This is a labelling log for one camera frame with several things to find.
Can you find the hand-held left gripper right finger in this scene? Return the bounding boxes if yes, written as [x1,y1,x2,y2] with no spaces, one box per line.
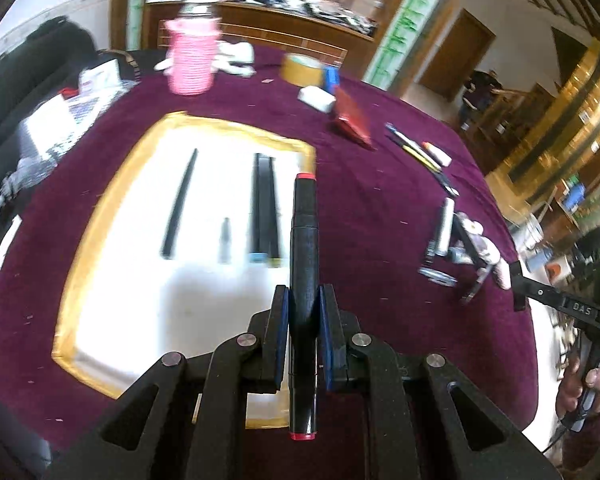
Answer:
[320,285,561,480]

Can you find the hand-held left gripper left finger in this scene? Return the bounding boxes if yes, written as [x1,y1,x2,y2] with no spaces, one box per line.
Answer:
[45,285,293,480]

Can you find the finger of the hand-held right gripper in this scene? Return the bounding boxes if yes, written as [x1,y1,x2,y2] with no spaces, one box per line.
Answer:
[460,260,528,311]
[452,215,496,273]

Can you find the black marker red caps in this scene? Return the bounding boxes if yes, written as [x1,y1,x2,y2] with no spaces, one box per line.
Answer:
[290,172,318,441]

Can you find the person's right hand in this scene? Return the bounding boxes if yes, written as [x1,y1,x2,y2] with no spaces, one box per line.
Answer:
[555,350,600,421]

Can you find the black and white marker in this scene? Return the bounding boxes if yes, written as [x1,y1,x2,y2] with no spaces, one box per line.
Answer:
[426,197,456,261]

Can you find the silver metal disc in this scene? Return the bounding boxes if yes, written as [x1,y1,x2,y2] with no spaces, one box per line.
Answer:
[418,266,458,288]

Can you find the maroon tablecloth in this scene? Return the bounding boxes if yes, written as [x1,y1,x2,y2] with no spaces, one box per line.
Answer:
[0,45,538,480]

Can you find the white marker orange tip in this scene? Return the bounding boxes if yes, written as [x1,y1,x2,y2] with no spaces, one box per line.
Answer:
[422,141,452,167]

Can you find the yellow and black pen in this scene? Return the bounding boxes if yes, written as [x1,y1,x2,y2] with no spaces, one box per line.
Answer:
[387,132,441,171]

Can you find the small clear grey pen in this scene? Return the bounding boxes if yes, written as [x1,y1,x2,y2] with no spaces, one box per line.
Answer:
[218,217,232,264]

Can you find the blue pen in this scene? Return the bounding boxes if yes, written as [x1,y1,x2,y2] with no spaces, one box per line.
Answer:
[385,122,412,149]

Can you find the black marker blue cap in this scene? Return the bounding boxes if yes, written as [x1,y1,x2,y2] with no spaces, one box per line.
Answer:
[248,153,268,263]

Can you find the white mat gold border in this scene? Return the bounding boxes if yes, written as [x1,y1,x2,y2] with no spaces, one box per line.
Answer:
[51,111,317,430]

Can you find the thin black stick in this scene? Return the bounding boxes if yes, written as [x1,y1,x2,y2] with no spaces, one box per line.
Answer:
[161,148,199,260]

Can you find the red booklet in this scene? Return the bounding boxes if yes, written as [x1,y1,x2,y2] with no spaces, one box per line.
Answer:
[330,87,376,150]

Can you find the wooden door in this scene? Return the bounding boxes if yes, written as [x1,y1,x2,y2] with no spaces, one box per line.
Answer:
[420,7,496,101]

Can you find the white eraser box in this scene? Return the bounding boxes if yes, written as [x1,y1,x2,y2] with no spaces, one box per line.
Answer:
[298,85,337,112]

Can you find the small blue box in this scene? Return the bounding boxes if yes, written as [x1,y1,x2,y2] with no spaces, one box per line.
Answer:
[322,65,342,95]

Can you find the brown tape roll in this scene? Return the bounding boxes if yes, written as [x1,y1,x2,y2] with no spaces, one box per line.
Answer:
[280,53,326,88]

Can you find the pink woven cup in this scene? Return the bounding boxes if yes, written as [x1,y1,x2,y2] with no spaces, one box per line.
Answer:
[161,16,222,96]

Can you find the wooden sideboard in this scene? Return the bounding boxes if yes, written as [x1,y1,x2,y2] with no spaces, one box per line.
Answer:
[145,0,381,81]

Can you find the white card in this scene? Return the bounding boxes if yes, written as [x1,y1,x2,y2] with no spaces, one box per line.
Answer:
[0,215,23,271]

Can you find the patterned grey cloth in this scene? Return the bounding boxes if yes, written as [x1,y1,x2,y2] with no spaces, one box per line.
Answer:
[0,155,56,211]

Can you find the white box red label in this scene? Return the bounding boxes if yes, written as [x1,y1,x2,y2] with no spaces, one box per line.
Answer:
[62,57,123,103]

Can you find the black sofa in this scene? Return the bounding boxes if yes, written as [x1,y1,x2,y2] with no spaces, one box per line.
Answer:
[0,16,98,271]

